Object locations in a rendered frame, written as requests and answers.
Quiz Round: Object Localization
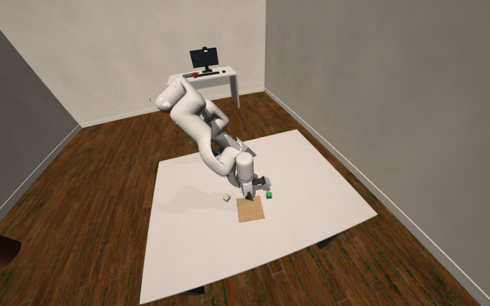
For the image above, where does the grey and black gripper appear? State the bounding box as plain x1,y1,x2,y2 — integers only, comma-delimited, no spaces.
240,180,253,200

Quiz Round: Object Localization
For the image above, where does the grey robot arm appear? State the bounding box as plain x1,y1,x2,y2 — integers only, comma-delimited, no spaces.
155,76,271,187

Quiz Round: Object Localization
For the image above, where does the tan mat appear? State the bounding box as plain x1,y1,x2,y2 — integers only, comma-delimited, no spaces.
236,196,265,222

